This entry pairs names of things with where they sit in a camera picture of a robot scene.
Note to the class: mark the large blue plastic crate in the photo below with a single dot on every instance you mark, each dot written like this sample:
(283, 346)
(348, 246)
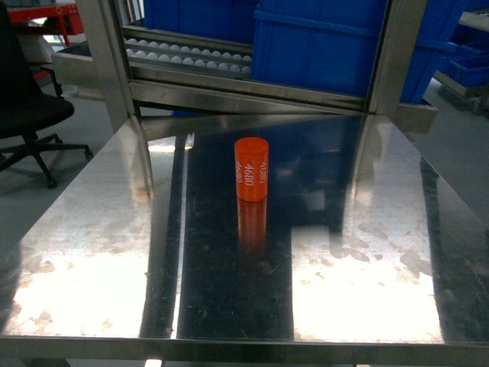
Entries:
(331, 45)

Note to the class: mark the blue crate rear left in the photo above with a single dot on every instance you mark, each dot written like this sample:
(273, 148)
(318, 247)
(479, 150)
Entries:
(223, 20)

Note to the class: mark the small blue bin right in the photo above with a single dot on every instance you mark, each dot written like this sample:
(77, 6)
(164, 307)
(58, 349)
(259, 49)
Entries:
(469, 71)

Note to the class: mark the red metal frame table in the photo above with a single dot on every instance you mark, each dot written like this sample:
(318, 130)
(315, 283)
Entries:
(45, 18)

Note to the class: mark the orange cylindrical capacitor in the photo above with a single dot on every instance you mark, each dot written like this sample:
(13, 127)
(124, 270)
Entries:
(251, 168)

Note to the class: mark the black office chair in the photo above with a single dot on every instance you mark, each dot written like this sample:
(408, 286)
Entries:
(25, 109)

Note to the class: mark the stainless steel roller rack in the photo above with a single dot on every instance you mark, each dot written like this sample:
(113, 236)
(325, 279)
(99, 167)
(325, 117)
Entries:
(101, 69)

